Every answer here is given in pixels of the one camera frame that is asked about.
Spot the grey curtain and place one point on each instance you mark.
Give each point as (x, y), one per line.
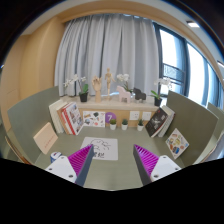
(97, 44)

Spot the pink wooden horse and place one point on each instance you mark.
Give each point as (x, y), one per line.
(123, 94)

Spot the white orchid black pot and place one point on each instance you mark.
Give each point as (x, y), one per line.
(158, 95)
(83, 94)

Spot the white wall socket left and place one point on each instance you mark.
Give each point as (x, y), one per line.
(134, 115)

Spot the green partition panel left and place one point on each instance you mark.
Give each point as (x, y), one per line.
(27, 117)

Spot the white book behind dark book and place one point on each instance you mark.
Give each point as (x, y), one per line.
(168, 121)

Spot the dark cover book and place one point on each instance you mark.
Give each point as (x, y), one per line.
(156, 123)

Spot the small potted plant middle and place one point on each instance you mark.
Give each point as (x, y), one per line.
(124, 124)

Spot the white wall socket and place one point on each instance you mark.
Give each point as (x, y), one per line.
(134, 115)
(146, 115)

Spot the small potted plant right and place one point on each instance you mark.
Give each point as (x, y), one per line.
(140, 125)

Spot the purple round number sign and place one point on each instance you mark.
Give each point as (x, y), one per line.
(109, 116)

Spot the green partition panel right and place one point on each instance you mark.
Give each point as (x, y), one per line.
(194, 122)

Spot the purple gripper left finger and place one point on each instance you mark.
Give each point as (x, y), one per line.
(75, 167)

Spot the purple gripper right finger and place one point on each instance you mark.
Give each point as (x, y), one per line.
(152, 167)

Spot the white paper with drawing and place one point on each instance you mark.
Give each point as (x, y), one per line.
(104, 148)

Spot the white wall socket right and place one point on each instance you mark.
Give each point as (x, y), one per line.
(146, 115)

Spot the white orchid black pot left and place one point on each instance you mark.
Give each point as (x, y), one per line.
(83, 94)

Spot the blue white small box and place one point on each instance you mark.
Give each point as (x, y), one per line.
(54, 156)

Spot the wooden hand model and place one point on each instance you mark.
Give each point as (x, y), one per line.
(97, 83)

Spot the white orchid middle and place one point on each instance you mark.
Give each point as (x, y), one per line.
(124, 78)

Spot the sticker collage card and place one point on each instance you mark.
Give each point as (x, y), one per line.
(94, 118)

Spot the red white magazine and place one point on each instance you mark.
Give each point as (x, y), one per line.
(73, 117)

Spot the white orchid black pot right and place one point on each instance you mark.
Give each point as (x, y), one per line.
(158, 95)

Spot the white books stack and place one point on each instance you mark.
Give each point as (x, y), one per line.
(54, 115)

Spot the black wooden horse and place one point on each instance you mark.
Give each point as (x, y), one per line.
(139, 95)

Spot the wooden shelf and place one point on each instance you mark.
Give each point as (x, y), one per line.
(121, 109)

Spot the small potted plant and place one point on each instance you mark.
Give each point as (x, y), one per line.
(140, 125)
(124, 124)
(113, 124)

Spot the wooden mannequin figure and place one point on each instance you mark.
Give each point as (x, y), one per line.
(109, 78)

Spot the beige wooden board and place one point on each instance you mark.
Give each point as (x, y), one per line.
(45, 138)

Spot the green partition panel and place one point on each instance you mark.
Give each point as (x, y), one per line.
(27, 117)
(194, 122)

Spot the small potted plant left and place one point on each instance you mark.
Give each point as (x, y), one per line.
(113, 124)

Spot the colourful illustrated card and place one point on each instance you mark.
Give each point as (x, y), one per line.
(176, 143)

